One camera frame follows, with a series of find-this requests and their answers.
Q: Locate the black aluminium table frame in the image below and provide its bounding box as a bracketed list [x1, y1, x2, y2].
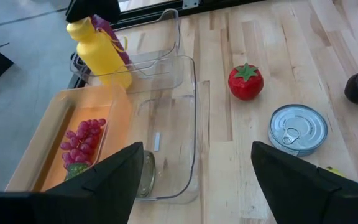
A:
[109, 0, 358, 30]

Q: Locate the clear plastic bin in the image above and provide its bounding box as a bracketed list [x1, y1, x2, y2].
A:
[69, 8, 186, 95]
[110, 55, 202, 205]

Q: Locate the yellow toy banana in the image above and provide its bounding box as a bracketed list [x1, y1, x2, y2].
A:
[325, 166, 348, 179]

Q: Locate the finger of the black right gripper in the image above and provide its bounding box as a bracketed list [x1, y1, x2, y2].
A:
[65, 0, 121, 25]

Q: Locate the orange plastic bin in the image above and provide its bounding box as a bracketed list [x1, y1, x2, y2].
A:
[4, 83, 134, 194]

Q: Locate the red toy grape bunch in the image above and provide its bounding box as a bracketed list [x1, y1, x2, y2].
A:
[59, 118, 108, 182]

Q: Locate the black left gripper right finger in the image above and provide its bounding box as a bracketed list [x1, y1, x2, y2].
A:
[250, 141, 358, 224]

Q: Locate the purple plastic sports bottle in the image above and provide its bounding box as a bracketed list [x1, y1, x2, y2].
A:
[91, 14, 132, 67]

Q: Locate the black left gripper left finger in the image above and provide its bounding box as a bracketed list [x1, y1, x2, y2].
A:
[0, 141, 145, 224]

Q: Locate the yellow plastic sports bottle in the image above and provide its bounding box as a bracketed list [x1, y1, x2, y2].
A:
[66, 16, 134, 90]

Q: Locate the red toy strawberry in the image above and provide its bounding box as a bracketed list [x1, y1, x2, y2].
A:
[227, 62, 265, 101]

